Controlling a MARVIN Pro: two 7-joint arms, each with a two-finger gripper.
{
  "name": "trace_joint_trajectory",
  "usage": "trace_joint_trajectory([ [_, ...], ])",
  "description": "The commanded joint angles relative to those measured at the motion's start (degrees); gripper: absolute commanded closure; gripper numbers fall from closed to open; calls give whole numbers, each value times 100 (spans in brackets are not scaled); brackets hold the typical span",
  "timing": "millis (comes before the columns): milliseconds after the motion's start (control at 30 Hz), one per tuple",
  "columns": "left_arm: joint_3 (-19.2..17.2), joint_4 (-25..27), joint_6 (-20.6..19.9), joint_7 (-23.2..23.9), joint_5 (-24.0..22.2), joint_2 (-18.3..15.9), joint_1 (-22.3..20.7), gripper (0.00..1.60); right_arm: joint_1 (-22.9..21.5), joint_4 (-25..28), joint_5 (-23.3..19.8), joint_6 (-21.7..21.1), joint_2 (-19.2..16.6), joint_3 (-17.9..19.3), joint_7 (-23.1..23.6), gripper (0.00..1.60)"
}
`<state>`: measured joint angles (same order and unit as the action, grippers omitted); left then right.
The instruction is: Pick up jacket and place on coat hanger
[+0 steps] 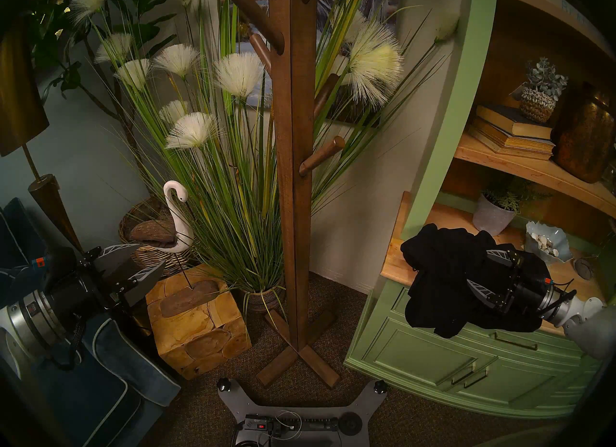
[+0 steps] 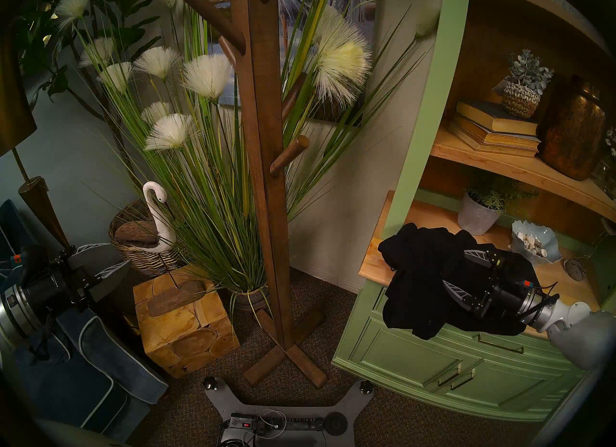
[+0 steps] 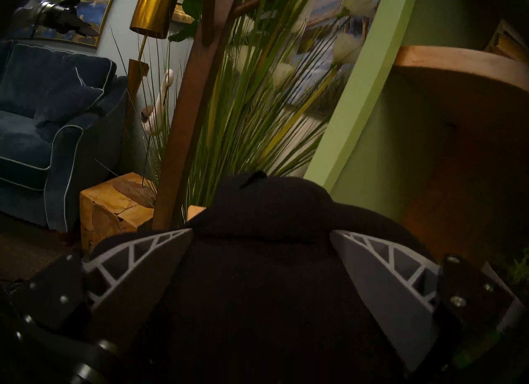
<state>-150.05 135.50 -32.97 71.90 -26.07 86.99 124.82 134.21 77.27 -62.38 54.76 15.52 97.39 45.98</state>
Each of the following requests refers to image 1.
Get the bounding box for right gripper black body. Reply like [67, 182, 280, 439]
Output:
[502, 253, 555, 314]

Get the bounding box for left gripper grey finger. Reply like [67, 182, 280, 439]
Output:
[94, 243, 142, 276]
[118, 261, 167, 308]

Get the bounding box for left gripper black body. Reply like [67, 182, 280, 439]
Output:
[53, 248, 130, 315]

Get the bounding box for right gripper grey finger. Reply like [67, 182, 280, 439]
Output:
[486, 249, 521, 269]
[466, 279, 507, 312]

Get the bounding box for black jacket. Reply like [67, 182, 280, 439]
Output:
[400, 223, 552, 338]

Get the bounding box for wooden coat rack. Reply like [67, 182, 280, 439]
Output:
[219, 0, 347, 389]

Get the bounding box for wicker basket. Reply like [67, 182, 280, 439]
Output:
[119, 196, 193, 278]

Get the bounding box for small plant in grey pot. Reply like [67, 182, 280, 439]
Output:
[473, 182, 549, 236]

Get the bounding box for glass bowl with shells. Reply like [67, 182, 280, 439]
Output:
[525, 221, 573, 264]

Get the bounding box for white swan figurine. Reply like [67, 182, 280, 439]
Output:
[129, 181, 221, 318]

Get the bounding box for green hutch cabinet wooden shelves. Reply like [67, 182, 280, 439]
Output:
[344, 0, 616, 420]

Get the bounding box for wooden block stool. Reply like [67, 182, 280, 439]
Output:
[145, 264, 252, 381]

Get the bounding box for old tan hardcover book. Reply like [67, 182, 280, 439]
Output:
[466, 128, 554, 161]

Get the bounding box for blue armchair with white piping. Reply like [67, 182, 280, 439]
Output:
[0, 197, 181, 447]

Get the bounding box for stack of old books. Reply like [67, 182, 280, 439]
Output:
[469, 118, 556, 156]

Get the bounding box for artificial grass with pompom flowers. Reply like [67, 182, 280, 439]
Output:
[70, 0, 460, 307]

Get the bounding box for woven grass plant pot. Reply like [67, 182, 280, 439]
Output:
[241, 285, 284, 313]

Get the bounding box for old book with dark cover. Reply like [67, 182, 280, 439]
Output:
[475, 104, 554, 140]

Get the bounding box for bronze metallic vase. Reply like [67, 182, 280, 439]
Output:
[550, 82, 616, 183]

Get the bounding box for succulent in woven pot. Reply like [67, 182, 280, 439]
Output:
[513, 57, 569, 124]

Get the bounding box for brass floor lamp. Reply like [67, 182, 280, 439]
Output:
[0, 16, 85, 254]

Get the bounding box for black power strip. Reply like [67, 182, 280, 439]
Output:
[243, 415, 340, 434]

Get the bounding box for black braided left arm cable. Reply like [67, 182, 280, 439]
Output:
[48, 312, 88, 371]

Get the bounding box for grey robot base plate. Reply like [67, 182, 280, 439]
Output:
[217, 378, 388, 447]

